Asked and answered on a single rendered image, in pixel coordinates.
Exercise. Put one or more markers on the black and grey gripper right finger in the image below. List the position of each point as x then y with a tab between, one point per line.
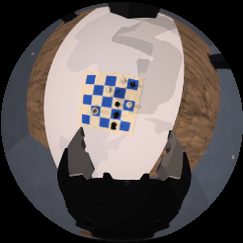
174	168

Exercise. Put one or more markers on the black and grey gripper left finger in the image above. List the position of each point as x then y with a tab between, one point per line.
75	166

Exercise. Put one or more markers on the blue and cream chessboard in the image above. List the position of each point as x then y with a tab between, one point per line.
93	95

